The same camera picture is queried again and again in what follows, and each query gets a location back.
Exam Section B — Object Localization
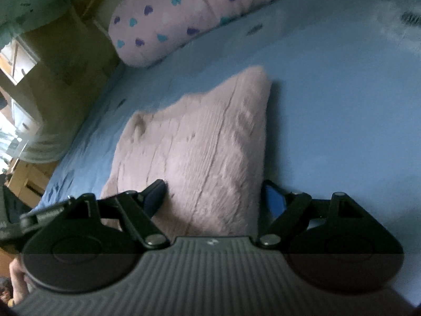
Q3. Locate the pink heart-print rolled blanket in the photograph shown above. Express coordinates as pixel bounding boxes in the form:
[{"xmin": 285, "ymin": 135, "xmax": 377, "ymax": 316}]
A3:
[{"xmin": 108, "ymin": 0, "xmax": 321, "ymax": 68}]

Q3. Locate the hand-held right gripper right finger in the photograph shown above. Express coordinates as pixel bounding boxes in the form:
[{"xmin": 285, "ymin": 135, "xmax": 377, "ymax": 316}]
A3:
[{"xmin": 257, "ymin": 179, "xmax": 369, "ymax": 249}]

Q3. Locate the wooden bed frame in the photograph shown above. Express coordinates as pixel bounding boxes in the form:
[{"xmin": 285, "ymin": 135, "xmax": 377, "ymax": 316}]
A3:
[{"xmin": 20, "ymin": 5, "xmax": 121, "ymax": 142}]

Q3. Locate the teal patterned cloth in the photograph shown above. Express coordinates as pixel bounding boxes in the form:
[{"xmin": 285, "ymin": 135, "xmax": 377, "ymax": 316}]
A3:
[{"xmin": 0, "ymin": 0, "xmax": 111, "ymax": 45}]

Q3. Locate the wooden furniture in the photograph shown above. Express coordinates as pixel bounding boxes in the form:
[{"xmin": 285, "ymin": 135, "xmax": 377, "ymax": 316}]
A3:
[{"xmin": 6, "ymin": 160, "xmax": 55, "ymax": 209}]

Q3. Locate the window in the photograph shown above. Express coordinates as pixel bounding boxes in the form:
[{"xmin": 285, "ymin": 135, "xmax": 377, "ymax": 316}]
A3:
[{"xmin": 0, "ymin": 36, "xmax": 42, "ymax": 173}]

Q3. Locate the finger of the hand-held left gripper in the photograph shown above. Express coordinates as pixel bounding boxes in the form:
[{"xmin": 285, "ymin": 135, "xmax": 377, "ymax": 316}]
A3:
[{"xmin": 20, "ymin": 197, "xmax": 74, "ymax": 229}]

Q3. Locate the person's left forearm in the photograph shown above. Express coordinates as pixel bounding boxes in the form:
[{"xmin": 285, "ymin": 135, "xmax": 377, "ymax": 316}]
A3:
[{"xmin": 9, "ymin": 257, "xmax": 32, "ymax": 307}]

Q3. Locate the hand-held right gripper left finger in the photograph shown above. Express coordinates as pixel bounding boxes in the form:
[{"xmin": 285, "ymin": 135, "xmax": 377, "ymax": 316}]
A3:
[{"xmin": 64, "ymin": 179, "xmax": 171, "ymax": 249}]

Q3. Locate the blue patterned bed sheet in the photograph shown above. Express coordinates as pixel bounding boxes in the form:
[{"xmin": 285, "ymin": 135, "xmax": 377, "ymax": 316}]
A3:
[{"xmin": 31, "ymin": 0, "xmax": 421, "ymax": 307}]

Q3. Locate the pink small garment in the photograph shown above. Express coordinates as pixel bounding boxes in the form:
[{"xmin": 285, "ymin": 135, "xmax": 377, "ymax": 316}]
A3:
[{"xmin": 99, "ymin": 66, "xmax": 273, "ymax": 238}]

